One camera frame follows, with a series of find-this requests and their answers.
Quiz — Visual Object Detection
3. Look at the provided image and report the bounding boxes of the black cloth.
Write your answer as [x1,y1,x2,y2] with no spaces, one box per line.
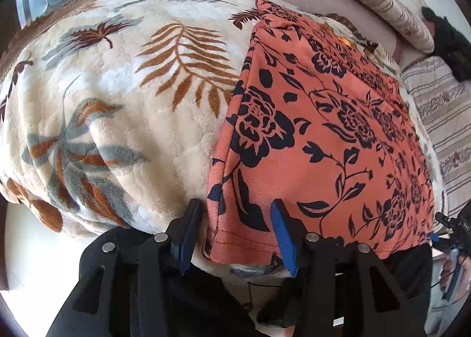
[421,6,471,82]

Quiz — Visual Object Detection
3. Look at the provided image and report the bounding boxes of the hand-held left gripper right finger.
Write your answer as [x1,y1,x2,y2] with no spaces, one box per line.
[270,198,427,337]

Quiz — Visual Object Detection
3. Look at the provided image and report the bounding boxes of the orange floral garment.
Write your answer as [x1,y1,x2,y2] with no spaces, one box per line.
[202,0,435,263]

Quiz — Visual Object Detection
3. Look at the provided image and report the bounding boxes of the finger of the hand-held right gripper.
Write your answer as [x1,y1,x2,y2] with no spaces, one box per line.
[434,211,457,230]
[428,233,457,251]

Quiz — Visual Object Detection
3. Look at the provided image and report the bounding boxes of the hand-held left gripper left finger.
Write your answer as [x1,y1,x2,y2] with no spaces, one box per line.
[46,198,204,337]

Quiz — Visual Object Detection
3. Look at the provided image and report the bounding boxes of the person's right hand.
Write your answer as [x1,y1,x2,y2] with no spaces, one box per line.
[441,251,471,303]

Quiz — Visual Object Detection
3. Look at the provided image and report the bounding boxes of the cream leaf print blanket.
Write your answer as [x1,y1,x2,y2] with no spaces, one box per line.
[0,0,447,279]

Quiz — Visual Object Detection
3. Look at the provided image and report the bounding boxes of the striped floral bed sheet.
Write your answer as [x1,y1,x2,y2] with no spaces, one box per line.
[399,56,471,231]

